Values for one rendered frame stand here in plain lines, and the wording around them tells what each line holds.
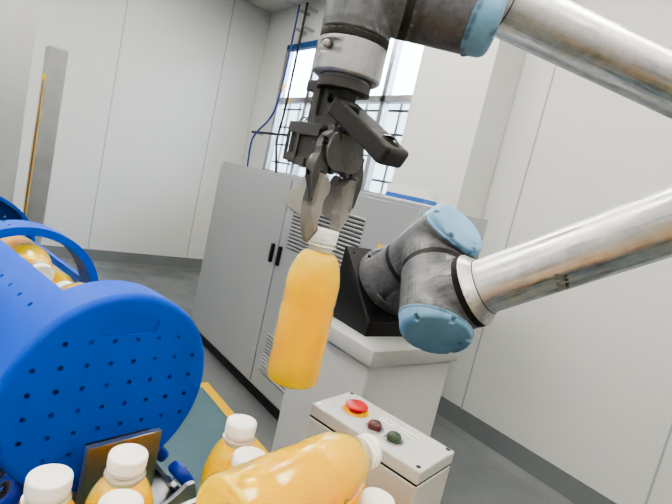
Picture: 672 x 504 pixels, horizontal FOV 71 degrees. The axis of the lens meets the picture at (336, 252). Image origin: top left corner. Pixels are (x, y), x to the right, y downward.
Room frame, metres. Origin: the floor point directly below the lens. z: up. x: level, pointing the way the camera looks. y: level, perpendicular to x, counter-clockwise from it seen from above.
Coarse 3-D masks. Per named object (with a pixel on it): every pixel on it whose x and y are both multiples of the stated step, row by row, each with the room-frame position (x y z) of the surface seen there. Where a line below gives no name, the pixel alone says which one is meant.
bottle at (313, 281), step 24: (312, 264) 0.60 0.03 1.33; (336, 264) 0.62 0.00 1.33; (288, 288) 0.61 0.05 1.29; (312, 288) 0.60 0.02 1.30; (336, 288) 0.62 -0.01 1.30; (288, 312) 0.60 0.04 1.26; (312, 312) 0.60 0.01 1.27; (288, 336) 0.60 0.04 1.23; (312, 336) 0.60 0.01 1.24; (288, 360) 0.60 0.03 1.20; (312, 360) 0.60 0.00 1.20; (288, 384) 0.59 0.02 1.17; (312, 384) 0.61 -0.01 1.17
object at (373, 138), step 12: (336, 108) 0.62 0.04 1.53; (348, 108) 0.60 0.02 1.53; (360, 108) 0.64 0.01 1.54; (336, 120) 0.62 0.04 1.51; (348, 120) 0.60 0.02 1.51; (360, 120) 0.59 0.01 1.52; (372, 120) 0.62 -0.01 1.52; (348, 132) 0.60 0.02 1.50; (360, 132) 0.59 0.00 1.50; (372, 132) 0.58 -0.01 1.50; (384, 132) 0.60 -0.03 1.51; (360, 144) 0.59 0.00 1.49; (372, 144) 0.57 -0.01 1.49; (384, 144) 0.56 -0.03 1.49; (396, 144) 0.58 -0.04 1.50; (372, 156) 0.57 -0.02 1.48; (384, 156) 0.56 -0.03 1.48; (396, 156) 0.58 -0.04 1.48
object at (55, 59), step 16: (48, 48) 1.76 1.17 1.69; (48, 64) 1.75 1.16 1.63; (64, 64) 1.78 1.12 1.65; (48, 80) 1.75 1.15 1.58; (64, 80) 1.79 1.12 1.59; (48, 96) 1.76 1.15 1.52; (48, 112) 1.76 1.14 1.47; (48, 128) 1.77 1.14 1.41; (32, 144) 1.78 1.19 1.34; (48, 144) 1.77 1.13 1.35; (32, 160) 1.76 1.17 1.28; (48, 160) 1.78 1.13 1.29; (32, 176) 1.75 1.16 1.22; (48, 176) 1.79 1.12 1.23; (32, 192) 1.75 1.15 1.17; (32, 208) 1.76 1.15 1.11
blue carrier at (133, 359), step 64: (0, 256) 0.72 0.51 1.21; (0, 320) 0.58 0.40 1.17; (64, 320) 0.55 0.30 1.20; (128, 320) 0.61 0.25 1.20; (192, 320) 0.69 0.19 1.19; (0, 384) 0.51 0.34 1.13; (64, 384) 0.56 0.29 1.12; (128, 384) 0.62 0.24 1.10; (192, 384) 0.70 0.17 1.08; (0, 448) 0.51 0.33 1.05; (64, 448) 0.57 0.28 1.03
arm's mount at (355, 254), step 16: (352, 256) 1.22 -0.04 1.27; (352, 272) 1.20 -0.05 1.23; (352, 288) 1.19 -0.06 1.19; (336, 304) 1.23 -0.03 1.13; (352, 304) 1.17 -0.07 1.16; (368, 304) 1.15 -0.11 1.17; (352, 320) 1.16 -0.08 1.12; (368, 320) 1.11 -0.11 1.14; (384, 320) 1.14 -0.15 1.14; (400, 336) 1.19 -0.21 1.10
